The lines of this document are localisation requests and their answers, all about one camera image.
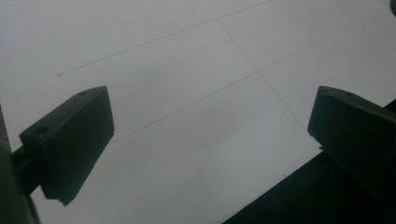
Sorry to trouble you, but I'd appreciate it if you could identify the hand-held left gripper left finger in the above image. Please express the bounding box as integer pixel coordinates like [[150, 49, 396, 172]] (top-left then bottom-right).
[[19, 86, 115, 207]]

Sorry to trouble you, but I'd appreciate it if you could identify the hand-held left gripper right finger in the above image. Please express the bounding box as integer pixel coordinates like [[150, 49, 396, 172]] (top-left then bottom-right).
[[307, 86, 396, 200]]

